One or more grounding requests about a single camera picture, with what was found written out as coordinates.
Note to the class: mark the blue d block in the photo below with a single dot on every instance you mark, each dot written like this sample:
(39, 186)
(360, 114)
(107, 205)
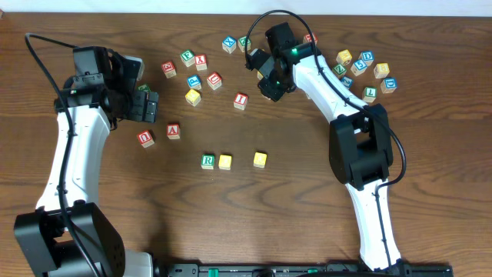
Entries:
(388, 85)
(367, 57)

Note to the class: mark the green Z block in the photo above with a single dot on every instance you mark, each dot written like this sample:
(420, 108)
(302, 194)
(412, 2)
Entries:
(339, 70)

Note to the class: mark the red U block upper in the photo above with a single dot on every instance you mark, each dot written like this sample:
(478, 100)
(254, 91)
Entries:
(214, 80)

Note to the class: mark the yellow block far right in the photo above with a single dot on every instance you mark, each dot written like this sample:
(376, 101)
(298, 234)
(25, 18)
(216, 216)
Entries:
(381, 70)

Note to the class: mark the black mounting rail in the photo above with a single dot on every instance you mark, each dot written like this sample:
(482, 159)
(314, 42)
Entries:
(401, 269)

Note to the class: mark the red u block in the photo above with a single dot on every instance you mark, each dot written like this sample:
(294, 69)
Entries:
(145, 138)
(214, 80)

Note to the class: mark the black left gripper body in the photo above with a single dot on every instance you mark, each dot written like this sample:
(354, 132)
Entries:
(144, 106)

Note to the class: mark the green R block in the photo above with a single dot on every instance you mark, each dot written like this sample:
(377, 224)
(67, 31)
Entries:
(207, 161)

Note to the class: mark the blue Z block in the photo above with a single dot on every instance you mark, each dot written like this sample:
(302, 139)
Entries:
(347, 82)

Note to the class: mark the green F block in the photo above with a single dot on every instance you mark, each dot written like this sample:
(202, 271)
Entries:
(188, 58)

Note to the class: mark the green J block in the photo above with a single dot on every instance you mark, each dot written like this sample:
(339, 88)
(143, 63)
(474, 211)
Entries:
(144, 88)

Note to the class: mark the red G block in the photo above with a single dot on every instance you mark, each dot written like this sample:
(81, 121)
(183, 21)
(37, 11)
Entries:
(169, 69)

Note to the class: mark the yellow G block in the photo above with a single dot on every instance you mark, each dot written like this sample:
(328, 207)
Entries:
(193, 97)

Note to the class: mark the blue D block right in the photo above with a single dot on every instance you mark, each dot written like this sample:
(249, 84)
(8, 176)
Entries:
(388, 85)

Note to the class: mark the yellow K side block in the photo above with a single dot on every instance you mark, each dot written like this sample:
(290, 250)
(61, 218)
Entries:
(260, 159)

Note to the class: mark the red Y block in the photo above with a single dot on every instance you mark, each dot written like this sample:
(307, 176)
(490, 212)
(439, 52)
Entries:
(201, 62)

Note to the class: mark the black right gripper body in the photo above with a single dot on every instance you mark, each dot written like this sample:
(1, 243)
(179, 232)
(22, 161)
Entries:
(260, 61)

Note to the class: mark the blue R block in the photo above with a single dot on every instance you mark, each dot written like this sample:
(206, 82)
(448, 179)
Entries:
(194, 82)

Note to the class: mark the red A block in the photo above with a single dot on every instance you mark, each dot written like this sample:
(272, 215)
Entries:
(173, 131)

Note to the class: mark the blue D block upper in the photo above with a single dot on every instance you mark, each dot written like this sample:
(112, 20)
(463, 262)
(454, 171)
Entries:
(367, 57)

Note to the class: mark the red U block lower left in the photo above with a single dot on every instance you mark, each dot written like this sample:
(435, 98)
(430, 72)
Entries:
(145, 138)

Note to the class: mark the blue S block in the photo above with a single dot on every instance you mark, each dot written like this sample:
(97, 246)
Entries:
(358, 67)

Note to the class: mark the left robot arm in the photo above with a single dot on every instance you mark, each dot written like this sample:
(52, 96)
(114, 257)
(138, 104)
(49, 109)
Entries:
(67, 234)

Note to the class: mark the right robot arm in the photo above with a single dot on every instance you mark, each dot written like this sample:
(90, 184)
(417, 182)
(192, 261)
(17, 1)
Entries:
(360, 150)

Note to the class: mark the green N block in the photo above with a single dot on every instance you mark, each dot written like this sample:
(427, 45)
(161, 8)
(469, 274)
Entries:
(244, 43)

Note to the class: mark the red I block centre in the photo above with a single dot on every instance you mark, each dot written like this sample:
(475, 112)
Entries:
(240, 101)

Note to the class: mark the red H block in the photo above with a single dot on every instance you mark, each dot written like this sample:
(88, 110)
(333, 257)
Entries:
(309, 38)

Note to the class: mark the yellow block ball side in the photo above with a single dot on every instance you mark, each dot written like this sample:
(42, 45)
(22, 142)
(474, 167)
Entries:
(344, 57)

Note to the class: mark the blue X block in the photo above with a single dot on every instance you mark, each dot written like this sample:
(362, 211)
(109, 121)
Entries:
(229, 44)

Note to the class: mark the yellow O block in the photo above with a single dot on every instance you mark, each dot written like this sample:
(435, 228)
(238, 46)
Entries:
(224, 162)

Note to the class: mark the green L block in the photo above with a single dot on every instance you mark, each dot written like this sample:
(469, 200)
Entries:
(369, 94)

